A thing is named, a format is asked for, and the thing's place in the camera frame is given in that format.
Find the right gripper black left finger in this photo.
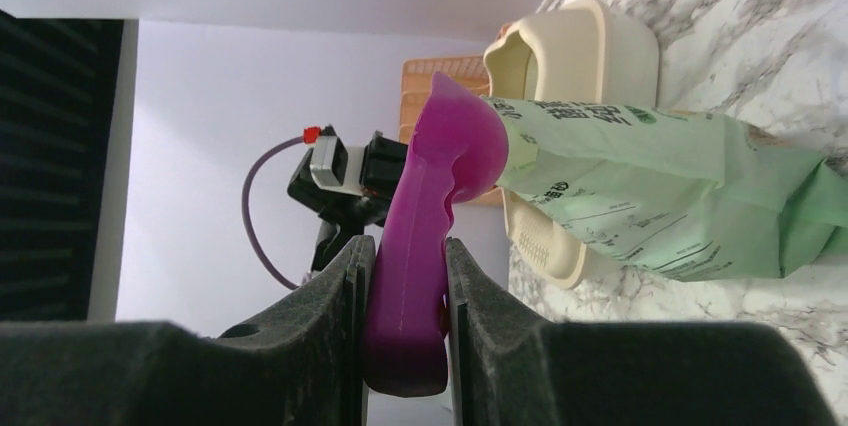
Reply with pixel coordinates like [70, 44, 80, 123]
[1, 236, 376, 425]

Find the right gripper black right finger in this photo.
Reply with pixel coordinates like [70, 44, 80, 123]
[446, 238, 836, 425]

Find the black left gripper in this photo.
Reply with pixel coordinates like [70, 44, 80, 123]
[287, 130, 407, 271]

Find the purple plastic litter scoop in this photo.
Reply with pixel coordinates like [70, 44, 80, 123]
[361, 73, 509, 397]

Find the green litter bag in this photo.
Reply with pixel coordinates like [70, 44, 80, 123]
[489, 97, 847, 281]

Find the beige plastic litter box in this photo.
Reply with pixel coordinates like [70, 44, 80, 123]
[484, 0, 660, 289]

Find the orange mesh file rack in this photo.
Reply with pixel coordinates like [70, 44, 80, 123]
[398, 55, 505, 208]

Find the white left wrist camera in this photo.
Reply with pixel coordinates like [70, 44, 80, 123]
[309, 135, 365, 196]

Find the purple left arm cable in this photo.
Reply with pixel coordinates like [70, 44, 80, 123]
[241, 126, 323, 292]

